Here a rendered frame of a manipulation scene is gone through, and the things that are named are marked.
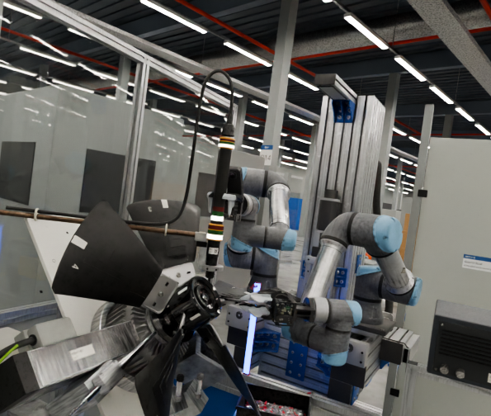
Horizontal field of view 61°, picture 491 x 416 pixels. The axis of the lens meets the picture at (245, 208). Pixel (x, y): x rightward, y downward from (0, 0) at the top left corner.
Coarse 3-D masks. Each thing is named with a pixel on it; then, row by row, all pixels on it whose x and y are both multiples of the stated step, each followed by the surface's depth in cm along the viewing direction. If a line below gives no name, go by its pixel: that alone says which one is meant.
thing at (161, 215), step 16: (128, 208) 121; (144, 208) 123; (160, 208) 125; (176, 208) 127; (192, 208) 130; (176, 224) 122; (192, 224) 125; (144, 240) 118; (160, 240) 118; (176, 240) 119; (192, 240) 120; (160, 256) 116; (176, 256) 116; (192, 256) 117
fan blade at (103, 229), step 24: (96, 216) 93; (96, 240) 92; (120, 240) 96; (96, 264) 91; (120, 264) 95; (144, 264) 99; (72, 288) 88; (96, 288) 92; (120, 288) 96; (144, 288) 100
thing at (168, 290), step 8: (160, 280) 102; (168, 280) 104; (160, 288) 103; (168, 288) 104; (176, 288) 105; (152, 296) 102; (168, 296) 105; (144, 304) 101; (152, 304) 102; (160, 304) 104; (160, 312) 104
